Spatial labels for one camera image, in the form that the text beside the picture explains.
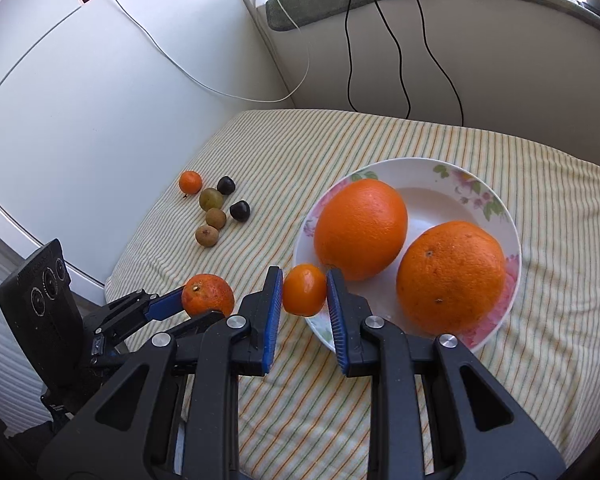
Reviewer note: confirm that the dark plum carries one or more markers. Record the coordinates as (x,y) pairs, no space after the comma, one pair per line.
(226,186)
(240,211)

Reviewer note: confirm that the brown longan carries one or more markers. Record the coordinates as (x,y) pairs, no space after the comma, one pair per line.
(216,218)
(207,236)

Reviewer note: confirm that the green-brown plum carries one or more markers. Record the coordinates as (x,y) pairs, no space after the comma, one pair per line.
(210,198)

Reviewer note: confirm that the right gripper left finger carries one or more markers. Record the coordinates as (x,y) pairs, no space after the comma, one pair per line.
(171,410)

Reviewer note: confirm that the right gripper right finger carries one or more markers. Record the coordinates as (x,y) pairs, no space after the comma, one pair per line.
(436,412)

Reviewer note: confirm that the tiny kumquat orange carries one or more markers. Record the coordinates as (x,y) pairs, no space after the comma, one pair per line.
(304,290)

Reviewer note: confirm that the small tangerine with stem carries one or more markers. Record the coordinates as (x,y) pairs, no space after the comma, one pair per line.
(189,182)

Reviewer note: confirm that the large oval orange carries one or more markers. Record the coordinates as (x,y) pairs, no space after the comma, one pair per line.
(362,229)

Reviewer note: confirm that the striped towel cloth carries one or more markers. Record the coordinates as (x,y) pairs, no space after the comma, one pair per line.
(305,419)

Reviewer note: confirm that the black tracking camera left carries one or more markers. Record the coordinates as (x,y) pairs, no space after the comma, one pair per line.
(39,308)

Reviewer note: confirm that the large round orange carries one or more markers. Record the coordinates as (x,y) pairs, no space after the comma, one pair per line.
(450,278)

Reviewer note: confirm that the medium mandarin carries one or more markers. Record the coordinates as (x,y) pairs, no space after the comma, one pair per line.
(206,292)

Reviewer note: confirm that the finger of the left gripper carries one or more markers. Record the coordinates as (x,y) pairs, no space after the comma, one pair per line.
(111,324)

